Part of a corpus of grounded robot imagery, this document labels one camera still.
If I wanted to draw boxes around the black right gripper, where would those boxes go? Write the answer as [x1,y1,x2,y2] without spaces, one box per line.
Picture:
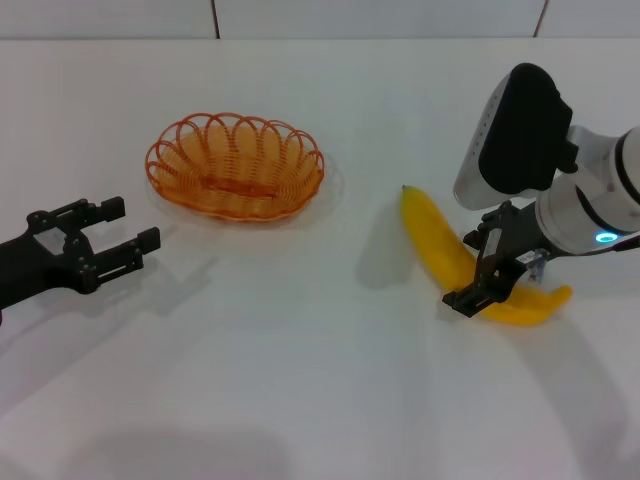
[441,199,557,320]

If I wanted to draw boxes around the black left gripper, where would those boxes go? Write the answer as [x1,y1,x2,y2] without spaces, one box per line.
[0,196,162,314]

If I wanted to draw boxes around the yellow banana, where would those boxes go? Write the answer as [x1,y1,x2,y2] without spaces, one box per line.
[400,184,574,329]

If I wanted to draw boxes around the orange wire basket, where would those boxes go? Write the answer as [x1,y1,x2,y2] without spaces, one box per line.
[144,112,326,222]

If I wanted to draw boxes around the right gripper cable with plug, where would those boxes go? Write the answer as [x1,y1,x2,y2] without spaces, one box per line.
[528,239,640,285]

